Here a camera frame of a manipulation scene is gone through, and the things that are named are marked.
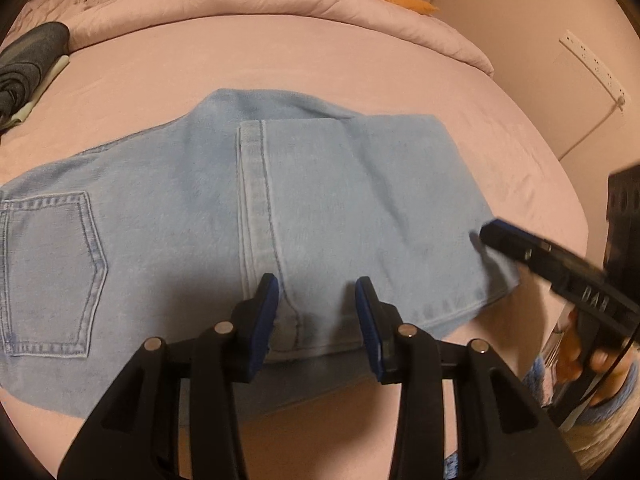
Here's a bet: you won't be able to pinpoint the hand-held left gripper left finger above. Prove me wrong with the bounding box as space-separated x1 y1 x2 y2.
56 273 280 480

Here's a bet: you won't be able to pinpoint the person's right hand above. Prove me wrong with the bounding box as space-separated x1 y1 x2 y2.
555 310 633 408

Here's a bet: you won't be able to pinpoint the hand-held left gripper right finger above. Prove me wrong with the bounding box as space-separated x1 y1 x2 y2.
354 277 583 480

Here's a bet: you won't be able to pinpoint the light blue denim pants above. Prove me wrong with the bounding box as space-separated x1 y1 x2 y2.
0 88 523 418

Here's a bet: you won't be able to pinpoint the white power strip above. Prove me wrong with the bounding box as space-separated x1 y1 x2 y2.
559 30 630 111

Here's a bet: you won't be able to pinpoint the white power cable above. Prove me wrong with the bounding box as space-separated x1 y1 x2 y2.
557 102 623 161

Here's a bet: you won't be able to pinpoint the dark folded jeans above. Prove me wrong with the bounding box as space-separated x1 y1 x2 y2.
0 22 71 128

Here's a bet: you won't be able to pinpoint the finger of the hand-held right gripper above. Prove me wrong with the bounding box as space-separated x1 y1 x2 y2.
479 217 607 291

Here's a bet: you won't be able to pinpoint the light green folded cloth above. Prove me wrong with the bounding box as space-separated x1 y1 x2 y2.
7 54 71 126

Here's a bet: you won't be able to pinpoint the pink quilted duvet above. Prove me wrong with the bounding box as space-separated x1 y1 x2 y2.
12 0 496 78

